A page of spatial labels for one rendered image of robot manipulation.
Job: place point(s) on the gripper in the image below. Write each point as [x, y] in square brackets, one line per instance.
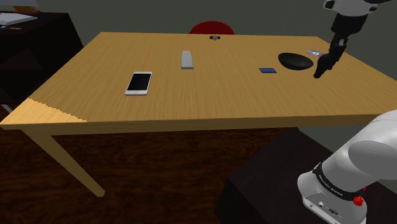
[346, 26]

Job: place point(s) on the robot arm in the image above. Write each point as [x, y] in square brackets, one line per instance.
[366, 161]

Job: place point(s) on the purple compact disc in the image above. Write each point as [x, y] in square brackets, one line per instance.
[314, 52]

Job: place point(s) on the black bowl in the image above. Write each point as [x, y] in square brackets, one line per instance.
[295, 61]

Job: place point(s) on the blue card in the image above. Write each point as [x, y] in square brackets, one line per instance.
[267, 70]

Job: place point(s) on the wooden table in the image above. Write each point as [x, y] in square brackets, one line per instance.
[217, 93]

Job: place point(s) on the small black wristwatch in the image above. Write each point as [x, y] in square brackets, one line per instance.
[214, 37]

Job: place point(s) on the red chair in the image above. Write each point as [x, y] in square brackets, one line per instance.
[211, 28]

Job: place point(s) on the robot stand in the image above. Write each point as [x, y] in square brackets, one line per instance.
[273, 183]

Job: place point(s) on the grey remote control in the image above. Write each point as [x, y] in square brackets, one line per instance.
[187, 59]

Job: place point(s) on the white smartphone with black screen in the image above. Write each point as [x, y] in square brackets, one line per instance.
[139, 83]

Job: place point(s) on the dark wooden cabinet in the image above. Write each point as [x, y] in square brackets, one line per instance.
[34, 52]

